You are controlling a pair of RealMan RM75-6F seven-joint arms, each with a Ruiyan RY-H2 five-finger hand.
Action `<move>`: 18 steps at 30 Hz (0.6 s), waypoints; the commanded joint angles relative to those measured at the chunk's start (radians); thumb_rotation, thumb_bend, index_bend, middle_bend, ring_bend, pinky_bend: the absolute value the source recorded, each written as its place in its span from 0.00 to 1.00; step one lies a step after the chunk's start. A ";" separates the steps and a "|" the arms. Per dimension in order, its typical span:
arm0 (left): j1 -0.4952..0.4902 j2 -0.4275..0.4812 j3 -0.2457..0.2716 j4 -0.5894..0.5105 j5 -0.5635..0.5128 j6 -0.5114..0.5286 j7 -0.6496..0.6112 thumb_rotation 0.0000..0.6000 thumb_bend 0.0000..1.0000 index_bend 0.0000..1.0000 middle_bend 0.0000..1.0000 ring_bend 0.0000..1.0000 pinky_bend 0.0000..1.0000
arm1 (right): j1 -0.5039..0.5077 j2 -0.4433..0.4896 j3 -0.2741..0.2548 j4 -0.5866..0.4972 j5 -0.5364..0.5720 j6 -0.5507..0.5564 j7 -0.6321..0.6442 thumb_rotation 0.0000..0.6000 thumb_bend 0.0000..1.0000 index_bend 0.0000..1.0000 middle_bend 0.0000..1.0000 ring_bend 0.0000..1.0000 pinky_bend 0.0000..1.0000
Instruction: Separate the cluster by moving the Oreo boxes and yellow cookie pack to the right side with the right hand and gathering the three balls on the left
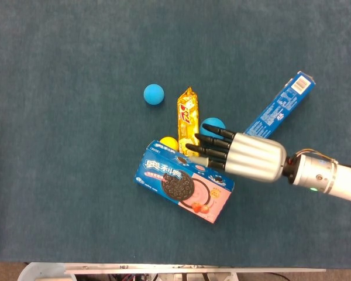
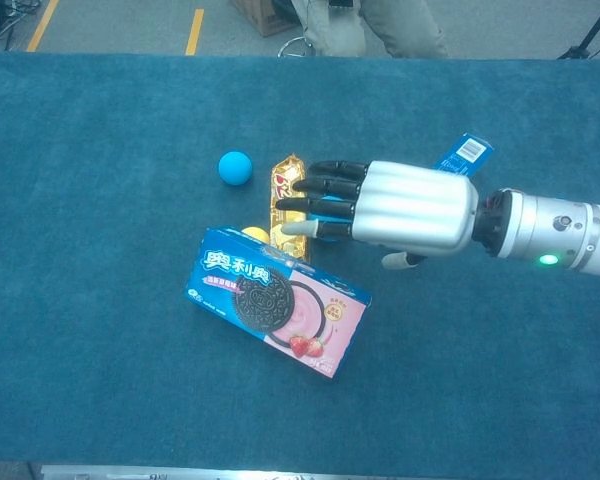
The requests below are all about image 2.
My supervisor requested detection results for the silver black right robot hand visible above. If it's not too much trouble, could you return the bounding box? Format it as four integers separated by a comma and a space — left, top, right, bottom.
274, 159, 481, 270

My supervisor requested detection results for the narrow blue snack box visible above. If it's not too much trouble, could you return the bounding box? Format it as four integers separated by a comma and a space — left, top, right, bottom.
432, 132, 496, 179

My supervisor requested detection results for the large blue ball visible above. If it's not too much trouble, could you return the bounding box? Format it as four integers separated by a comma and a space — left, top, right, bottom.
307, 195, 354, 244

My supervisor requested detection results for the gold foil wafer packet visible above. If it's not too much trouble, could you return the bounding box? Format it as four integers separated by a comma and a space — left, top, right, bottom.
270, 153, 311, 263

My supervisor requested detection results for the yellow ball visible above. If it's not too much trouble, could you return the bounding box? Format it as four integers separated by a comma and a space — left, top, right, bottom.
240, 226, 271, 245

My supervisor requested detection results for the blue pink Oreo cookie box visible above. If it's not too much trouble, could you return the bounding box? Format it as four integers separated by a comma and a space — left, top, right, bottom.
184, 227, 373, 380

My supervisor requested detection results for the small blue ball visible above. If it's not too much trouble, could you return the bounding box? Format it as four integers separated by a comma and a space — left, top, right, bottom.
217, 150, 254, 187

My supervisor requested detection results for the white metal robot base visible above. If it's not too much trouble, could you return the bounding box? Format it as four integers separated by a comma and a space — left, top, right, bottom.
27, 462, 351, 480

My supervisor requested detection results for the brown cardboard box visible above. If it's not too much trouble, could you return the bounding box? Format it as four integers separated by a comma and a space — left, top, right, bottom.
231, 0, 299, 39

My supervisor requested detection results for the seated person in khaki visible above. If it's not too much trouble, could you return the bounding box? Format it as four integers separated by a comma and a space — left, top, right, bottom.
289, 0, 450, 59

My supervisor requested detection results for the black tripod stand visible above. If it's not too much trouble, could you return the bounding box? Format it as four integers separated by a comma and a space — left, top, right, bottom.
557, 0, 600, 61

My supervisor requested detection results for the teal blue table carpet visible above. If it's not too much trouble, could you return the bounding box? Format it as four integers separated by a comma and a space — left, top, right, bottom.
0, 51, 600, 464

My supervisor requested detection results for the chrome stool foot ring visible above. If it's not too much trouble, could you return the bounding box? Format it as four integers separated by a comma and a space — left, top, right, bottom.
277, 34, 316, 59

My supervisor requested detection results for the black cables and chair base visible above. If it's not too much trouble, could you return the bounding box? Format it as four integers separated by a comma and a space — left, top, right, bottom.
0, 0, 41, 51

